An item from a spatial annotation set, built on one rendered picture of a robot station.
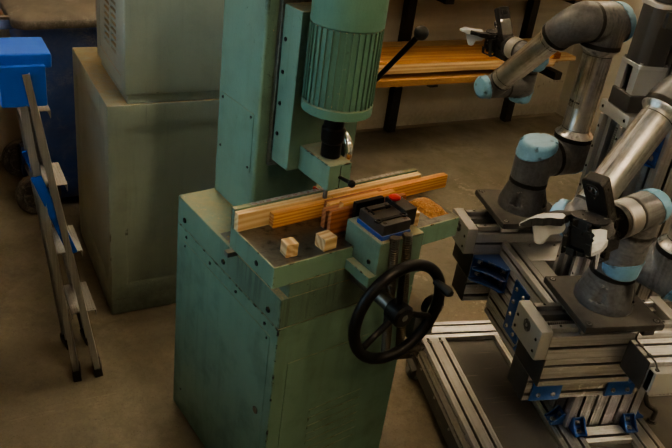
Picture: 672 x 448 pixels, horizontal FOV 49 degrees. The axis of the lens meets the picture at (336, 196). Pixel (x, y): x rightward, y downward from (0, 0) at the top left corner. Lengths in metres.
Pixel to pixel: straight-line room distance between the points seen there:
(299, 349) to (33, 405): 1.10
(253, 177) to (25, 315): 1.37
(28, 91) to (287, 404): 1.11
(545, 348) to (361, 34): 0.90
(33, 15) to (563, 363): 2.46
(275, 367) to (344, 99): 0.69
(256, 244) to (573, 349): 0.85
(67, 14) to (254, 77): 1.60
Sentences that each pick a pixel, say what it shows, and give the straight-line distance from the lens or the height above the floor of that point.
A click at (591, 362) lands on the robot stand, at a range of 2.06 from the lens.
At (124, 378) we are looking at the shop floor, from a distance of 2.76.
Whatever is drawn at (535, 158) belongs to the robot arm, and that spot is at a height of 1.01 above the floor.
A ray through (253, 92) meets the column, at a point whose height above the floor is 1.18.
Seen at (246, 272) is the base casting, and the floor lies 0.78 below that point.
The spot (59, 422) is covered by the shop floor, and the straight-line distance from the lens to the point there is 2.64.
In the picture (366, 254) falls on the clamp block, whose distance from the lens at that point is 1.79.
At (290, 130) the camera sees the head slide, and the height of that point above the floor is 1.12.
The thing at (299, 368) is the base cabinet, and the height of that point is 0.56.
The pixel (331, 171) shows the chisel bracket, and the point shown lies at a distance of 1.82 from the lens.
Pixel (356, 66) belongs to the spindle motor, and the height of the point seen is 1.34.
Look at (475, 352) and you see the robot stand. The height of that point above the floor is 0.21.
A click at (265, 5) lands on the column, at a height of 1.41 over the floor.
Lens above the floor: 1.84
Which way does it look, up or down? 27 degrees down
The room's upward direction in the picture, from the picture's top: 8 degrees clockwise
